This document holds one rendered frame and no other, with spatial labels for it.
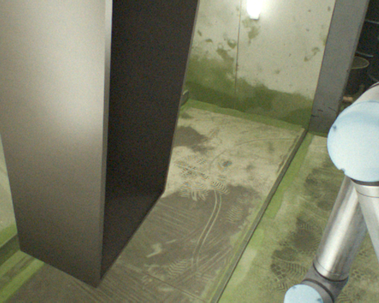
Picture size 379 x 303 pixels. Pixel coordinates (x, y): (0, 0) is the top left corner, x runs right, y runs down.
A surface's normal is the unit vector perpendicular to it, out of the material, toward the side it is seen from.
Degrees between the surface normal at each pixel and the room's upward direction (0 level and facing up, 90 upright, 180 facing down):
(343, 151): 83
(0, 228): 57
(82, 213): 90
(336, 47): 90
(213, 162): 0
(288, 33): 90
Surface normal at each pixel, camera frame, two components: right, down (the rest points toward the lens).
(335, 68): -0.48, 0.52
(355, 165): -0.69, 0.33
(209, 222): -0.03, -0.81
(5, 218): 0.72, -0.22
